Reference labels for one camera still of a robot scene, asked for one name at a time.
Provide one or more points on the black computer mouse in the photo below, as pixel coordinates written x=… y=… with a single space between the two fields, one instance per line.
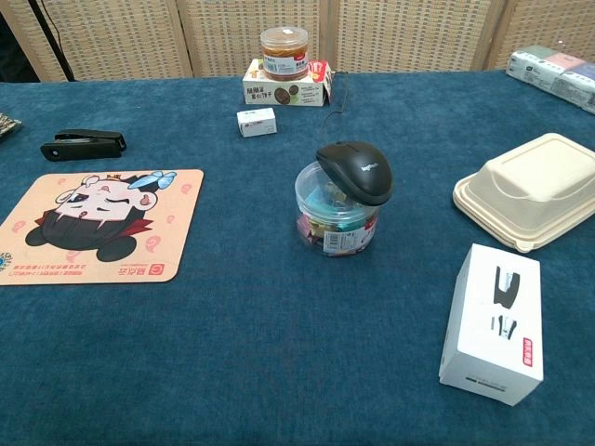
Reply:
x=358 y=174

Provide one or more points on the cartoon mouse pad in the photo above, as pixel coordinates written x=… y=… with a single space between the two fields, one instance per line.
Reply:
x=102 y=223

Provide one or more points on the clear tub colourful clips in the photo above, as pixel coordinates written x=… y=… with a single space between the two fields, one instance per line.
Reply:
x=325 y=227

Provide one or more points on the small white box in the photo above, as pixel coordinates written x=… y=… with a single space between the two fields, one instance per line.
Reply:
x=256 y=123

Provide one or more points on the blue tablecloth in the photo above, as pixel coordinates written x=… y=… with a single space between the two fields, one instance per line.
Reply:
x=279 y=334

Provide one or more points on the white snack box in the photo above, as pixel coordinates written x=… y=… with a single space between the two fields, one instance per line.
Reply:
x=283 y=95

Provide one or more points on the clear jar brown contents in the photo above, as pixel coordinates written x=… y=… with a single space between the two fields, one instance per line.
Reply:
x=284 y=58

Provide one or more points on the woven bamboo folding screen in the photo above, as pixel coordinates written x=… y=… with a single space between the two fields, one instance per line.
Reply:
x=255 y=28

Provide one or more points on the white stapler packaging box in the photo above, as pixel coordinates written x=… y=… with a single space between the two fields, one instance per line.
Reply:
x=497 y=325

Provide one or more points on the black stapler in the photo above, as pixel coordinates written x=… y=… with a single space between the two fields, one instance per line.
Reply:
x=83 y=145

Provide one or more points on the beige takeaway clamshell box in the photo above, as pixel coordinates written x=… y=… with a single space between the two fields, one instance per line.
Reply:
x=530 y=190

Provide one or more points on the pastel tissue multipack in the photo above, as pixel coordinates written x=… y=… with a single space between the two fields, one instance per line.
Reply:
x=553 y=74

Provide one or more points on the black tripod stand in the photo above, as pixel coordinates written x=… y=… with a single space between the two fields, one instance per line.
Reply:
x=53 y=44

